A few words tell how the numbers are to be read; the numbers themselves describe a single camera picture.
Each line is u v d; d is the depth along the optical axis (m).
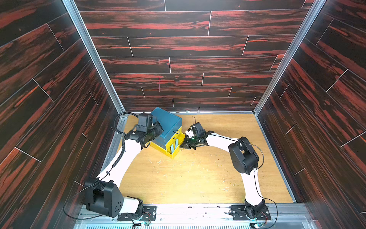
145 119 0.60
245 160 0.55
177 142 1.01
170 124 0.86
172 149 0.97
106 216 0.43
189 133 0.93
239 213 0.73
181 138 1.00
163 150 0.91
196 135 0.82
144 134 0.58
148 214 0.72
